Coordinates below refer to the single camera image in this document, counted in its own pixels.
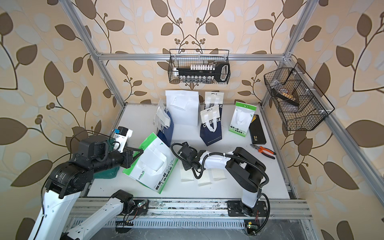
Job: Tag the back wire basket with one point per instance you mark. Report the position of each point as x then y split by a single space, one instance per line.
184 57

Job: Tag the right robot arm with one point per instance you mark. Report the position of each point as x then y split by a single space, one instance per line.
248 171

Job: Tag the green white bag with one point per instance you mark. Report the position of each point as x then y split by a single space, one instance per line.
154 167
242 118

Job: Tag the green tool case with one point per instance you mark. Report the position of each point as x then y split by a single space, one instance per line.
107 174

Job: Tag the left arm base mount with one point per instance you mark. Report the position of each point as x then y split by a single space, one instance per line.
130 210

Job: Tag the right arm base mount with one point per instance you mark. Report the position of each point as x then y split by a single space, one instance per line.
247 210

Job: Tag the wire basket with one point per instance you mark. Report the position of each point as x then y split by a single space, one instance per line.
184 57
314 105

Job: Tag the navy bag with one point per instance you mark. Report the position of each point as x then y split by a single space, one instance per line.
214 99
211 128

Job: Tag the right wire basket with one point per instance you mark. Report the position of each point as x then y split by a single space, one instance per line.
314 105

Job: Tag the black socket set holder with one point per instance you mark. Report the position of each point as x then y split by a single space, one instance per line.
216 72

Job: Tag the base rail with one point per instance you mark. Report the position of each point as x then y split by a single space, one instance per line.
277 219

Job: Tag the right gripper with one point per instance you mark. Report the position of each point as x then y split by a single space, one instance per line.
186 166

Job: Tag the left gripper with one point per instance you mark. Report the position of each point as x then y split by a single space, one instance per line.
128 157

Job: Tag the large white paper bag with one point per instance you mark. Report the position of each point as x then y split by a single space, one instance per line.
183 107

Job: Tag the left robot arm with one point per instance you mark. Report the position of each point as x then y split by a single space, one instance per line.
66 183

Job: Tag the black box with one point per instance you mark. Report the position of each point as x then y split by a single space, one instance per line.
256 131

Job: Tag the blue white Cheerful bag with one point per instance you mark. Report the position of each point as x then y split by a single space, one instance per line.
167 134

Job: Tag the navy bag rear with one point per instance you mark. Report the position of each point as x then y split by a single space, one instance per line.
214 99

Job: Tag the dark tool in basket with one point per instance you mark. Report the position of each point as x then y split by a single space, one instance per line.
285 97

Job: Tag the orange handled pliers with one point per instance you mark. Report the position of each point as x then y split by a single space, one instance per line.
264 151

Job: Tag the aluminium frame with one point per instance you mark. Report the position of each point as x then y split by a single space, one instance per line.
371 175

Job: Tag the navy bag front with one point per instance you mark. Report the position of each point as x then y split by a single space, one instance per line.
211 128

